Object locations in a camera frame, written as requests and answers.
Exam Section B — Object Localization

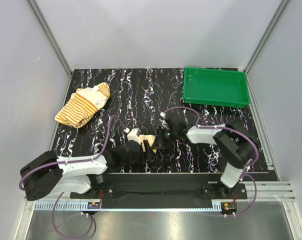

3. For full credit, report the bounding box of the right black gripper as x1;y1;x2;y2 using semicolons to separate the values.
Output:
151;126;178;151

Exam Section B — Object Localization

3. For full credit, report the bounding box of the yellow towel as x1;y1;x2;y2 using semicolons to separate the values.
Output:
139;134;156;153

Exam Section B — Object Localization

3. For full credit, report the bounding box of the orange striped towel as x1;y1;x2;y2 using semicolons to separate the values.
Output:
54;82;111;129

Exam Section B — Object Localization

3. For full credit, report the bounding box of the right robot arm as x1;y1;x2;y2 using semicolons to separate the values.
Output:
151;117;259;199

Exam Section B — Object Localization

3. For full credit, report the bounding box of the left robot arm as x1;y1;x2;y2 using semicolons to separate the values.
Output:
18;138;155;201

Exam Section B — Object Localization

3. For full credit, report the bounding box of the green plastic bin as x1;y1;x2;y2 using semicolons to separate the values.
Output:
183;67;251;108

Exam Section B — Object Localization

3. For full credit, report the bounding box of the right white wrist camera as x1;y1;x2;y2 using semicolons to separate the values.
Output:
159;112;169;130

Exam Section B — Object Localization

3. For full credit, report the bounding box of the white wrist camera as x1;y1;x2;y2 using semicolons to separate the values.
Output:
159;112;169;130
124;127;141;144

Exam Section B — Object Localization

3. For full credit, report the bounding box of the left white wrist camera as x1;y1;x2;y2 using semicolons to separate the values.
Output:
124;127;141;144

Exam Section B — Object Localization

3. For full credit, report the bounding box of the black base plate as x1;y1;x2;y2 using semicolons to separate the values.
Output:
70;173;248;210

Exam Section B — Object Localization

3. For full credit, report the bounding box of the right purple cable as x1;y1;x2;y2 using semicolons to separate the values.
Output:
163;106;261;218

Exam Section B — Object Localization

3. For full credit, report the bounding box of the purple cable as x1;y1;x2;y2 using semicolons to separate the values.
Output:
18;114;129;237
163;106;261;218

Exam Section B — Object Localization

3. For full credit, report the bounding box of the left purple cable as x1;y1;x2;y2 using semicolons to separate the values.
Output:
18;114;129;237

